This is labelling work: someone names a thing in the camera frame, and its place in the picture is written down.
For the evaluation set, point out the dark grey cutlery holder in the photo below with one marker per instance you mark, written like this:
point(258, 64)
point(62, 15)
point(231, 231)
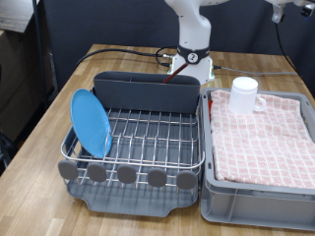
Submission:
point(157, 96)

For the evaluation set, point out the grey plastic crate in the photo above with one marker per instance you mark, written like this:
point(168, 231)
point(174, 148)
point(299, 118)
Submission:
point(256, 206)

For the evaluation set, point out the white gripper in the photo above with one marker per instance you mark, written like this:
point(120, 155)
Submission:
point(288, 2)

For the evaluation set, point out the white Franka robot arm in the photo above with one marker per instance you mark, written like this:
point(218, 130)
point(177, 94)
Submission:
point(193, 32)

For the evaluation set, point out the black metal post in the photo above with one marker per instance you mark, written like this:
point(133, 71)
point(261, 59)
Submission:
point(39, 49)

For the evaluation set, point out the blue plastic plate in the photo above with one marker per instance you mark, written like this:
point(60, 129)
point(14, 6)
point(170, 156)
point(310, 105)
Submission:
point(90, 124)

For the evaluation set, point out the dark red wooden spoon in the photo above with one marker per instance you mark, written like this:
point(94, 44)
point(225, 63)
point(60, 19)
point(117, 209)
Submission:
point(178, 69)

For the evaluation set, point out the white mug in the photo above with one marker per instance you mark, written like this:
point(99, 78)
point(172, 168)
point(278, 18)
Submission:
point(242, 96)

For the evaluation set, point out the wooden shelf board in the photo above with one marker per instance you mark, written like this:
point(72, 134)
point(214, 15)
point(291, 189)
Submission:
point(13, 13)

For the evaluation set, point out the pink checkered cloth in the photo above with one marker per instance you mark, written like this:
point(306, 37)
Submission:
point(262, 154)

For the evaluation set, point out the cardboard box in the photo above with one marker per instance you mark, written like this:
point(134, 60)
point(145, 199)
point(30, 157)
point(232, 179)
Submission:
point(19, 82)

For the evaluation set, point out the grey drain tray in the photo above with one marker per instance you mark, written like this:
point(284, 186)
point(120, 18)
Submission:
point(131, 203)

